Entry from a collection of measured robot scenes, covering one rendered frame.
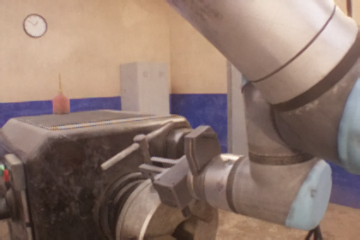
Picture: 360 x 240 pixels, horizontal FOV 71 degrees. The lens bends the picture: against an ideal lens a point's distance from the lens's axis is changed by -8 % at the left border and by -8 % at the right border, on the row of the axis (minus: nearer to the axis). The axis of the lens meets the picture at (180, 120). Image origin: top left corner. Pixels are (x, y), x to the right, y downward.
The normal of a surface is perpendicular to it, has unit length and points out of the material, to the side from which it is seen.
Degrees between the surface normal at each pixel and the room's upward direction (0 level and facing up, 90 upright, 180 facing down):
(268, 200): 95
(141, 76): 90
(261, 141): 95
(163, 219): 90
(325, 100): 116
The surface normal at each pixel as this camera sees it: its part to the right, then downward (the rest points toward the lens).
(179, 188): 0.70, 0.00
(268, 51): -0.39, 0.62
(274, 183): -0.59, 0.18
